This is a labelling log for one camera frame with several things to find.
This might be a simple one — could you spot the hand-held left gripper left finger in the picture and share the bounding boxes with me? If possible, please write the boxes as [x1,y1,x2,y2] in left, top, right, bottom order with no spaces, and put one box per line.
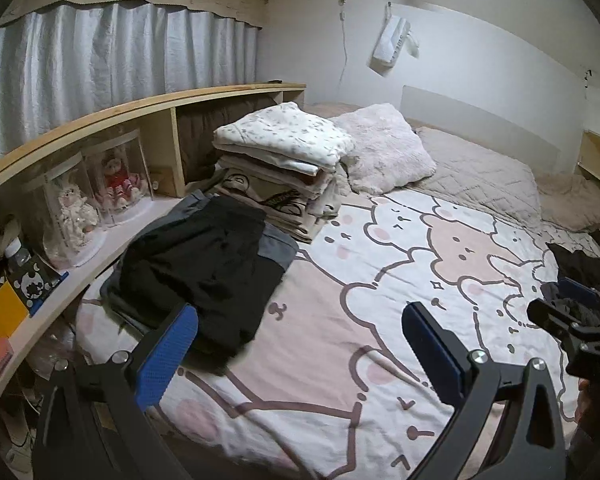
[32,302,199,480]

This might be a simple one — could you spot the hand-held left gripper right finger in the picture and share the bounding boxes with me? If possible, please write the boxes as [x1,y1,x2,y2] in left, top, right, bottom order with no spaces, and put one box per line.
[401,301,566,480]

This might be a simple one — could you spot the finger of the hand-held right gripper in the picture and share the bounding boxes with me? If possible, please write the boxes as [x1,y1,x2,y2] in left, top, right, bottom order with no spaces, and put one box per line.
[559,276,600,311]
[527,299,586,343]

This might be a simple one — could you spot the dark grey garment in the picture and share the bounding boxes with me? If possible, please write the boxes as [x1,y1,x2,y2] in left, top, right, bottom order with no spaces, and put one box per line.
[540,282,600,323]

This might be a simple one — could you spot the black pants with grey waistband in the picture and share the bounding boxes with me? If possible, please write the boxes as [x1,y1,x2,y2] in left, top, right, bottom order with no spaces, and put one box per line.
[120,195,299,376]

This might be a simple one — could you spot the person's right hand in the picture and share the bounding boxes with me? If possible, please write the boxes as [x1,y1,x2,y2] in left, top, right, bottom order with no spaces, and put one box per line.
[575,380,597,426]

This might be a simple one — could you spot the black garment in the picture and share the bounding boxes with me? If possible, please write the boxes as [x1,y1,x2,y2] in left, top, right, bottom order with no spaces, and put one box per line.
[547,242,600,286]

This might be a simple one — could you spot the floral bed sheet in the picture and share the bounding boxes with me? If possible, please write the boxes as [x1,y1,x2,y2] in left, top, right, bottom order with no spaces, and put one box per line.
[540,220,600,257]

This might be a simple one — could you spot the beige fleece blanket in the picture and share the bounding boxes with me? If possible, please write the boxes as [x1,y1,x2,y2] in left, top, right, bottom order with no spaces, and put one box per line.
[532,170,600,233]

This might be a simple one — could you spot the printed bear blanket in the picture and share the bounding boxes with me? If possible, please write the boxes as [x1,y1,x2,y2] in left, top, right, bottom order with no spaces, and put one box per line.
[75,187,600,480]

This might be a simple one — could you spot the short wooden bedside shelf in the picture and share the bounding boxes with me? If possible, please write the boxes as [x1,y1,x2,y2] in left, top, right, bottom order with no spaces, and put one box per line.
[577,129,600,261]

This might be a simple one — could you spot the beige quilted pillow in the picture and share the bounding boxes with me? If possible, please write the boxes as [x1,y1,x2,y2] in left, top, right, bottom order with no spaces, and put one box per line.
[412,127,543,233]

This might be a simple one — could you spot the black white patterned box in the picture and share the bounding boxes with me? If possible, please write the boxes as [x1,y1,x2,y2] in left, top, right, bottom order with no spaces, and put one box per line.
[11,255,71,317]

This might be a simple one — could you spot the pink notepad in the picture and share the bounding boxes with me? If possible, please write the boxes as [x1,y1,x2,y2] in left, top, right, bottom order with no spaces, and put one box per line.
[0,337,15,378]

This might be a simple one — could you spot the yellow box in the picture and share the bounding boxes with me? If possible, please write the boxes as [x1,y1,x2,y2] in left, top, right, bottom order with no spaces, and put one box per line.
[0,280,31,358]

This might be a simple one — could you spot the clear plastic bottle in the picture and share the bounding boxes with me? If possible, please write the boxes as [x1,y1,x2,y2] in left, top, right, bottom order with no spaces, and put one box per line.
[4,236,33,273]

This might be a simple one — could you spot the red dress doll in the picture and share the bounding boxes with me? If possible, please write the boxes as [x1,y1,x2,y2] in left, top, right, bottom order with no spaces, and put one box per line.
[100,157,146,209]

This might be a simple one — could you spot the long wooden bedside shelf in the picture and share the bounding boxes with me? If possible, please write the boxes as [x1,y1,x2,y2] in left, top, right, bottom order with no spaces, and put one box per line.
[0,82,307,411]

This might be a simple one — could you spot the white doll in clear case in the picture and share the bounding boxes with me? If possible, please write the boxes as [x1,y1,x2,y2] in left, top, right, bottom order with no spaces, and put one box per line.
[22,152,108,268]

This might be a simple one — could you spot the stack of folded linens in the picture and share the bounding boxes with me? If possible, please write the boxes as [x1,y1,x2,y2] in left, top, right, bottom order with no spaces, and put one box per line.
[211,101,357,245]

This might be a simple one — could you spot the grey curtain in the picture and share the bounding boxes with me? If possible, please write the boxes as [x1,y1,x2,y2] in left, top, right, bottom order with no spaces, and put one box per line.
[0,2,258,161]

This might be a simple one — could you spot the white hanging cable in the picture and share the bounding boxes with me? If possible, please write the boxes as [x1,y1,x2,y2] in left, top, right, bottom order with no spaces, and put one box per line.
[336,0,352,83]

